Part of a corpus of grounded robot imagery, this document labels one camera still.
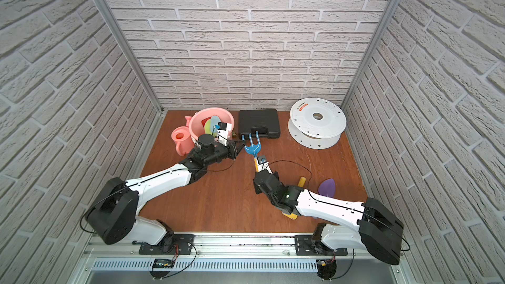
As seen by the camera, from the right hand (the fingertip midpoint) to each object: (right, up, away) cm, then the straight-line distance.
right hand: (260, 172), depth 82 cm
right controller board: (+24, -32, -12) cm, 42 cm away
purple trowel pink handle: (+31, -9, +7) cm, 33 cm away
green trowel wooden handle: (-27, +19, +17) cm, 37 cm away
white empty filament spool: (+30, +22, +19) cm, 42 cm away
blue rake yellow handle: (-3, +10, -1) cm, 10 cm away
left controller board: (-37, -32, -9) cm, 50 cm away
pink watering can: (-37, +14, +10) cm, 41 cm away
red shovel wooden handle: (-29, +23, +16) cm, 40 cm away
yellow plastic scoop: (+13, -17, -2) cm, 22 cm away
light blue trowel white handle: (-23, +23, +16) cm, 37 cm away
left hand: (-8, +15, 0) cm, 17 cm away
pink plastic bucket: (-32, +19, +13) cm, 39 cm away
